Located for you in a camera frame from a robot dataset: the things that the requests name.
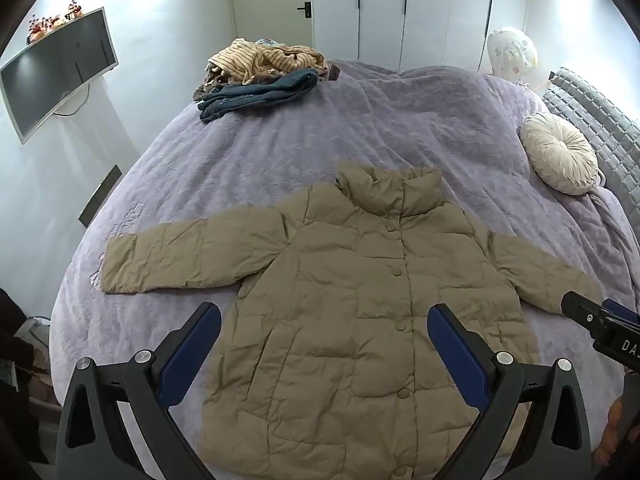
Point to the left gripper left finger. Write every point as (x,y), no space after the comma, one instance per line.
(93,442)

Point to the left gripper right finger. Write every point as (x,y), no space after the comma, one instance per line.
(554,442)

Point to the khaki puffer jacket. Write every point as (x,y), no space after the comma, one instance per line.
(323,369)

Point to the white bedroom door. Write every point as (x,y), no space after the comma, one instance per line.
(270,2)

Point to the person's right hand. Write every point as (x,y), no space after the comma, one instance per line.
(610,439)

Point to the round cream velvet cushion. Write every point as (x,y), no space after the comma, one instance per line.
(560,153)

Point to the grey quilted headboard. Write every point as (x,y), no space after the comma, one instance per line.
(600,120)

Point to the lavender plush bed blanket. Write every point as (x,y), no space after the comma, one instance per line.
(463,124)

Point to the white patterned pillow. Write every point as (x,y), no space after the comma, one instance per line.
(512,54)

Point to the dark teal garment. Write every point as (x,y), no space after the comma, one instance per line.
(217,103)

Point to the white wardrobe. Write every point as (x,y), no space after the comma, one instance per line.
(406,34)

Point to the striped tan garment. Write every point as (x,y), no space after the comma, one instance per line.
(255,62)

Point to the red flower decoration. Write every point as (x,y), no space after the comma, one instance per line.
(40,27)

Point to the wall-mounted television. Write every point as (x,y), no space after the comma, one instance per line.
(48,72)

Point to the black door handle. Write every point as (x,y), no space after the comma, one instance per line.
(306,8)

